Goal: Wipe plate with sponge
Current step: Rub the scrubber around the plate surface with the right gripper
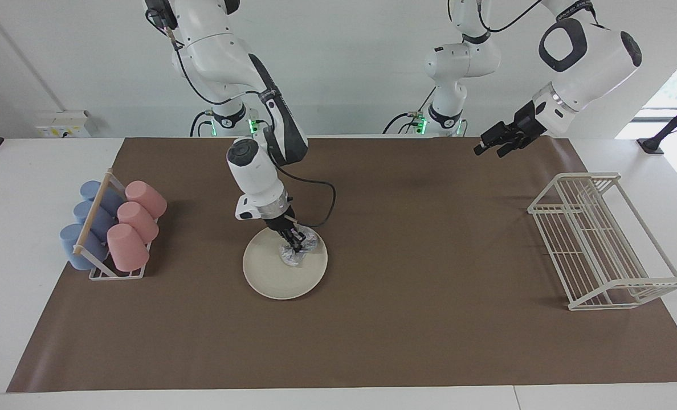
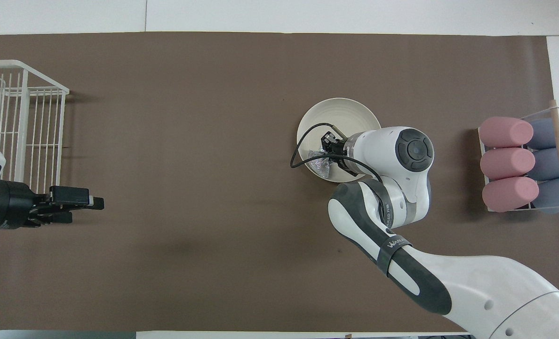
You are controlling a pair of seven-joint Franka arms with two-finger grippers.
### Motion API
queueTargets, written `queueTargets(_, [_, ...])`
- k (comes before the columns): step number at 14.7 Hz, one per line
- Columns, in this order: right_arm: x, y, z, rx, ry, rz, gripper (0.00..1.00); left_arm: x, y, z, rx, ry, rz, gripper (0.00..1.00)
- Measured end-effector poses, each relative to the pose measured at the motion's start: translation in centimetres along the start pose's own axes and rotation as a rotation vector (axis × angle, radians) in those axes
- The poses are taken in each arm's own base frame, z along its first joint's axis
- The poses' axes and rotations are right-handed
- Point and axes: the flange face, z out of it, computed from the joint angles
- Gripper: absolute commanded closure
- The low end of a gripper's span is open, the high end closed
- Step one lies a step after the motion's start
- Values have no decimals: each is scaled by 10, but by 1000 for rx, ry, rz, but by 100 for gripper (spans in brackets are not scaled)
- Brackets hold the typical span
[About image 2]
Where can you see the cream round plate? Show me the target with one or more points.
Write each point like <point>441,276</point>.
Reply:
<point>340,115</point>

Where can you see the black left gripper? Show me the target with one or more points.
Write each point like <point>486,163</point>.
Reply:
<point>11,205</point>

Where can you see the brown table mat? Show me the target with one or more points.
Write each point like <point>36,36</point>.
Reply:
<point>190,259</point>

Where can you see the pink plastic cup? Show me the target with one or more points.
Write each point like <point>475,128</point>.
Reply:
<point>507,194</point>
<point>505,164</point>
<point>503,132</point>

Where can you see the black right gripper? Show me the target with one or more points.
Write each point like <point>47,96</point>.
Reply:
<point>339,150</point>

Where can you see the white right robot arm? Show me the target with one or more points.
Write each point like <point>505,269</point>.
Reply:
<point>402,188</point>

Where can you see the blue plastic cup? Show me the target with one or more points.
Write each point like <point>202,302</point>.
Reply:
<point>547,134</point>
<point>547,165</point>
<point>550,195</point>

